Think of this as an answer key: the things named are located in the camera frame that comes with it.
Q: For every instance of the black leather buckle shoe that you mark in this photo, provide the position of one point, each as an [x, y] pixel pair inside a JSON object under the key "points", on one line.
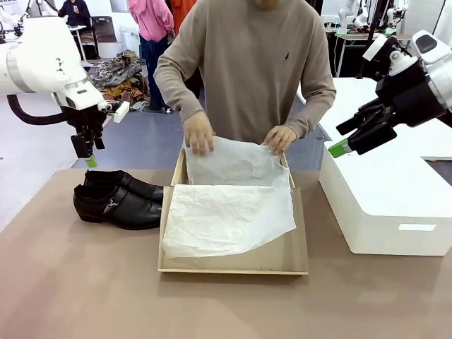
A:
{"points": [[106, 178], [123, 212]]}

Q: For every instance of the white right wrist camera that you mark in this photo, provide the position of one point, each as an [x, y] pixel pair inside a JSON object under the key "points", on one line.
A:
{"points": [[374, 47]]}

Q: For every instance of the white tissue paper sheet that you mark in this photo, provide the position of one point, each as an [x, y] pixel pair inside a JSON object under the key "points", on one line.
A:
{"points": [[226, 219]]}

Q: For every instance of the white background desk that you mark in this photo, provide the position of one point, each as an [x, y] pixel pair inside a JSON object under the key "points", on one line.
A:
{"points": [[83, 30]]}

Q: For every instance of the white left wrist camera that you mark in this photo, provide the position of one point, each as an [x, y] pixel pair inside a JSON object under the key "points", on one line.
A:
{"points": [[121, 111]]}

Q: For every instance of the person's right hand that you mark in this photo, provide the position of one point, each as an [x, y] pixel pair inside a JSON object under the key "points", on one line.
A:
{"points": [[199, 136]]}

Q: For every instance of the white background table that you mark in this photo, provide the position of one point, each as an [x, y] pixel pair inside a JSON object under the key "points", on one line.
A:
{"points": [[356, 37]]}

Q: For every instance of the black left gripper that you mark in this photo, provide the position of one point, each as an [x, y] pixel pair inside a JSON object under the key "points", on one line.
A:
{"points": [[84, 121]]}

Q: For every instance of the brown cardboard shoe box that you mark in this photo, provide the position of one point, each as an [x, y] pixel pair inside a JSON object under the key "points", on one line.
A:
{"points": [[282, 254]]}

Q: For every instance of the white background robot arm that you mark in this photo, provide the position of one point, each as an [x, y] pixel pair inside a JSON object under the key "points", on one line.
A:
{"points": [[42, 7], [8, 19], [344, 14], [392, 16]]}

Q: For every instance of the large white foam box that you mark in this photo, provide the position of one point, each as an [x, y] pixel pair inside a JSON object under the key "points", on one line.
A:
{"points": [[381, 197]]}

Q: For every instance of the white plastic bin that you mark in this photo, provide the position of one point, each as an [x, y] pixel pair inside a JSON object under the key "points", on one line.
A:
{"points": [[130, 40]]}

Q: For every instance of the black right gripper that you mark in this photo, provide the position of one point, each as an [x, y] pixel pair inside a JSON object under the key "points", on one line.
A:
{"points": [[413, 95]]}

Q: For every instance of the person in pink hoodie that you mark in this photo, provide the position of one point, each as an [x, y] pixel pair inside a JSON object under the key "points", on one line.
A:
{"points": [[152, 21]]}

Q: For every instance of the person in black top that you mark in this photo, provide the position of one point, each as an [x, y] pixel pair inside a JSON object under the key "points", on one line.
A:
{"points": [[76, 14]]}

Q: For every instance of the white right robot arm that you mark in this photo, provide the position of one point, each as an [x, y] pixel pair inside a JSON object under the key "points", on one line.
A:
{"points": [[438, 70]]}

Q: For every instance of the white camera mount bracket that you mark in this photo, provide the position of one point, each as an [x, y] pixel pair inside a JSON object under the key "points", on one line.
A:
{"points": [[400, 63]]}

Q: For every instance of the person in beige sweater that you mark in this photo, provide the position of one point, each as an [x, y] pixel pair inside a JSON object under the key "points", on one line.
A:
{"points": [[247, 70]]}

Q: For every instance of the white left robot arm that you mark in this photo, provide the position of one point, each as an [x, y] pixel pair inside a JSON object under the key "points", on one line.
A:
{"points": [[42, 56]]}

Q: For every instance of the person's right forearm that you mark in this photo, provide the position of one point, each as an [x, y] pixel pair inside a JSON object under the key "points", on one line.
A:
{"points": [[176, 92]]}

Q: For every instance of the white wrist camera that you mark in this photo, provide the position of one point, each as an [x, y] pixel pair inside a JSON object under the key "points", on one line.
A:
{"points": [[374, 47], [121, 111]]}

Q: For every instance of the dark grey crate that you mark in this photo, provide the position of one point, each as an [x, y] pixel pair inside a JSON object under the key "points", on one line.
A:
{"points": [[106, 33]]}

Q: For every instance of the pile of patterned clothes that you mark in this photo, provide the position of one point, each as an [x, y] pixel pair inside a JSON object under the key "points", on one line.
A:
{"points": [[120, 81]]}

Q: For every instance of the person in orange top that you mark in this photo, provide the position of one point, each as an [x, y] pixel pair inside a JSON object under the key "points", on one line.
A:
{"points": [[180, 8]]}

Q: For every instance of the person's left forearm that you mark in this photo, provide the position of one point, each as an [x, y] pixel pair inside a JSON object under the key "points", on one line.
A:
{"points": [[314, 109]]}

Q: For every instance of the person's left hand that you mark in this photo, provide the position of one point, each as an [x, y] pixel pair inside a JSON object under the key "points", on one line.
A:
{"points": [[282, 137]]}

